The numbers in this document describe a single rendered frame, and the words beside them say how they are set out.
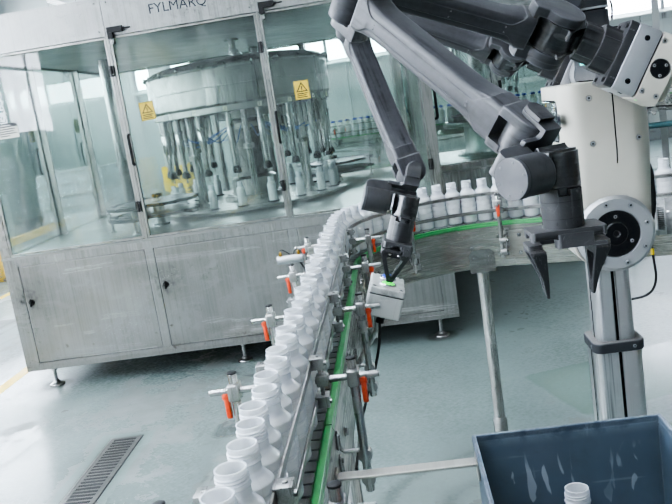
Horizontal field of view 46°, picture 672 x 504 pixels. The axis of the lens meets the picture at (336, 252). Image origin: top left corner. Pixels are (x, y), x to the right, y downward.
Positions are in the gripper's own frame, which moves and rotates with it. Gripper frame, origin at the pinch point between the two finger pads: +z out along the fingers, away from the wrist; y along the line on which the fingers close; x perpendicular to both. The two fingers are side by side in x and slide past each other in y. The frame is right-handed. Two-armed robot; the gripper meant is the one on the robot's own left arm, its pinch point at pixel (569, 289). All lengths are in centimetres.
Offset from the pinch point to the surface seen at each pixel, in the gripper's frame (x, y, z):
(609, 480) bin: 16.3, 6.8, 37.8
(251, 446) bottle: -27, -43, 7
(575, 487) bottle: 6.1, -0.8, 33.1
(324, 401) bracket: 16.7, -39.0, 18.2
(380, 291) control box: 63, -28, 11
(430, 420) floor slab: 250, -19, 118
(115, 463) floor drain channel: 243, -172, 119
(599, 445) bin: 16.2, 5.7, 31.3
